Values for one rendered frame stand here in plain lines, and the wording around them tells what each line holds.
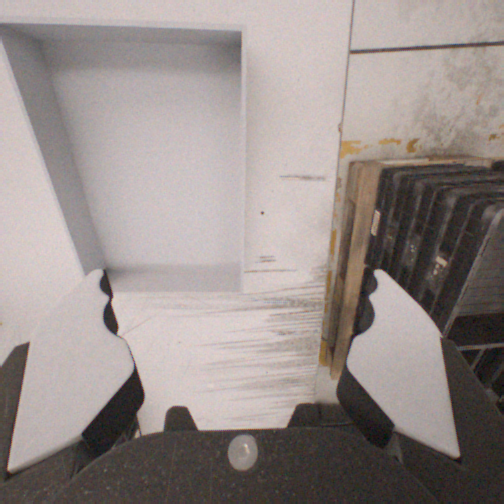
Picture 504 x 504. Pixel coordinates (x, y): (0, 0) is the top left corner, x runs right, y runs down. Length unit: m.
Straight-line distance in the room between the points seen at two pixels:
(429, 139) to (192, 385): 1.17
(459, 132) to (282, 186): 1.06
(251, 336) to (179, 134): 0.33
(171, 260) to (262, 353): 0.25
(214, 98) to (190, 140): 0.05
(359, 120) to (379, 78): 0.14
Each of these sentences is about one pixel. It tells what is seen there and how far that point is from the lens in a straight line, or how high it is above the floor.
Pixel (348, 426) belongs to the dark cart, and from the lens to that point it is 2.09.
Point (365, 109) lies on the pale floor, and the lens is 1.10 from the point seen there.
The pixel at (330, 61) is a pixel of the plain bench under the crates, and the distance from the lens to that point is 0.32.
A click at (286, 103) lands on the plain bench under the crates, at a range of 0.31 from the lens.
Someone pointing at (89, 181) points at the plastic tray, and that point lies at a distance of 0.36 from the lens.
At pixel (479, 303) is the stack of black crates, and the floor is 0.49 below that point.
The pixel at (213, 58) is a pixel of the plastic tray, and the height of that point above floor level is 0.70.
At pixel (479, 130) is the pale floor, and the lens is 1.36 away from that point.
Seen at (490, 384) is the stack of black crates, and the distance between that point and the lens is 1.37.
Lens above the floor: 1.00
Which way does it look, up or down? 61 degrees down
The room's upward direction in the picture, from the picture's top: 176 degrees clockwise
